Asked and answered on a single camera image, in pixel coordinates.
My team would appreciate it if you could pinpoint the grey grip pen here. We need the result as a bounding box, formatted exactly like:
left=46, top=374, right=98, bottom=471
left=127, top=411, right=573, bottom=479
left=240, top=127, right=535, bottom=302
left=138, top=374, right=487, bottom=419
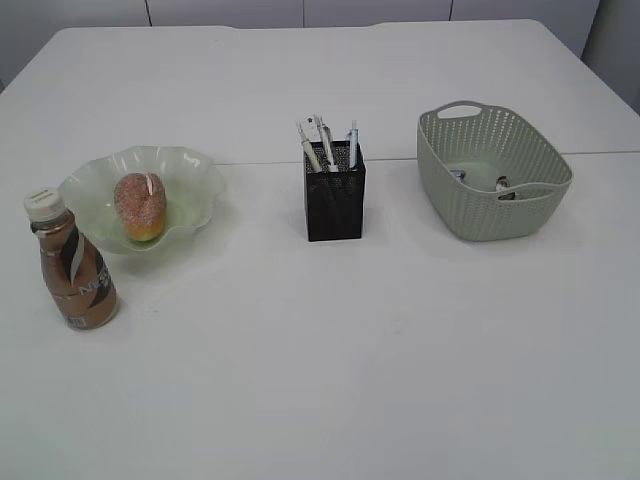
left=314, top=115, right=339, bottom=172

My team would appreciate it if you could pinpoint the cream grip pen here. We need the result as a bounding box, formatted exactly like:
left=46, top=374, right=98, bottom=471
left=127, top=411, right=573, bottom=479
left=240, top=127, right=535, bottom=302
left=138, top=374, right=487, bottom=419
left=296, top=121, right=322, bottom=173

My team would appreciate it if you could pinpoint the blue grip pen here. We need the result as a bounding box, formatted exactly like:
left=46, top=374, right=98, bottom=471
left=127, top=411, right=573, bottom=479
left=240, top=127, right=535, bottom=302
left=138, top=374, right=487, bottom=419
left=347, top=120, right=359, bottom=169

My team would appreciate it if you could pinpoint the sugared bread loaf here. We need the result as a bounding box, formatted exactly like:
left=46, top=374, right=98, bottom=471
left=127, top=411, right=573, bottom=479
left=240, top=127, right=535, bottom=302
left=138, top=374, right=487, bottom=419
left=114, top=173, right=167, bottom=242

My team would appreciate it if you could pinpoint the large paper ball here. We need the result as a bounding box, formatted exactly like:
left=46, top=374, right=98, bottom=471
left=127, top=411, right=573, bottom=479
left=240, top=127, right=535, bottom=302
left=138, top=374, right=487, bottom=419
left=495, top=175, right=517, bottom=201

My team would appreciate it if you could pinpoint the brown Nescafe coffee bottle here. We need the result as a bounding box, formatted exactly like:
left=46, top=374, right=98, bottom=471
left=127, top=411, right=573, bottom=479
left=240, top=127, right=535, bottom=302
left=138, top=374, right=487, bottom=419
left=23, top=188, right=118, bottom=330

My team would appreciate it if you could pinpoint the clear plastic ruler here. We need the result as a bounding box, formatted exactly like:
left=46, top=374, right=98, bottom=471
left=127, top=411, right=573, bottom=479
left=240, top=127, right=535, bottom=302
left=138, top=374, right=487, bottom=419
left=298, top=114, right=324, bottom=143

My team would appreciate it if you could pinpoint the black mesh pen holder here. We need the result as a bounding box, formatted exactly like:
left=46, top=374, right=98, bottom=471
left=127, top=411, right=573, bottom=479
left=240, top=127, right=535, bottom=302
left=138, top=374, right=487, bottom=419
left=303, top=140, right=366, bottom=242

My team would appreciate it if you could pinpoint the green wavy glass plate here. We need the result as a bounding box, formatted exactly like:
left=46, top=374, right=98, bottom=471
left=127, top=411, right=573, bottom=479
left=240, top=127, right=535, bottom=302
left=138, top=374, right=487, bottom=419
left=58, top=146, right=226, bottom=255

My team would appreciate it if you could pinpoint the green woven plastic basket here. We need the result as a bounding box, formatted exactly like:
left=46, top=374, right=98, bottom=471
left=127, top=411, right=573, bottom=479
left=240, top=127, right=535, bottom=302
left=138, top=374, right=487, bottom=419
left=417, top=100, right=573, bottom=241

